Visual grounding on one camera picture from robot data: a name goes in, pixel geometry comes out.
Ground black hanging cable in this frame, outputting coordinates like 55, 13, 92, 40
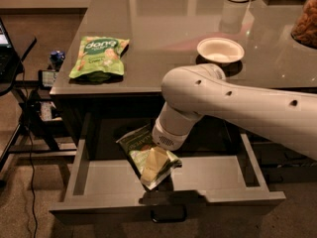
19, 59, 40, 238

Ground black laptop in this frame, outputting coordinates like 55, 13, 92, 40
0, 18, 20, 82

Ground grey counter cabinet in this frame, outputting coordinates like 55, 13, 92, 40
52, 0, 317, 140

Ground light green snack bag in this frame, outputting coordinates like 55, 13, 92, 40
69, 36, 130, 82

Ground clear jar of snacks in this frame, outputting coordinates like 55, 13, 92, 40
291, 0, 317, 49

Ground dark lower side drawers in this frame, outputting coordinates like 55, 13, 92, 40
247, 133, 317, 183

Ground black side stand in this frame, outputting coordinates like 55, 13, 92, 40
0, 35, 76, 171

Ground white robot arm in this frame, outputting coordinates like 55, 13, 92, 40
153, 63, 317, 160

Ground green jalapeno kettle chip bag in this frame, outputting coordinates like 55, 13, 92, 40
117, 125, 182, 189

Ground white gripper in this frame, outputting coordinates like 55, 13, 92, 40
141, 119, 189, 182

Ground grey open top drawer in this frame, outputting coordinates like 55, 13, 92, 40
49, 107, 287, 226

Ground black phone with screen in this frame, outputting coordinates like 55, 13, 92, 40
38, 70, 58, 89

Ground black drawer handle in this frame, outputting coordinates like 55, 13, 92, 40
151, 205, 187, 223

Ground white paper bowl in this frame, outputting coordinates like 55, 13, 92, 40
197, 38, 245, 63

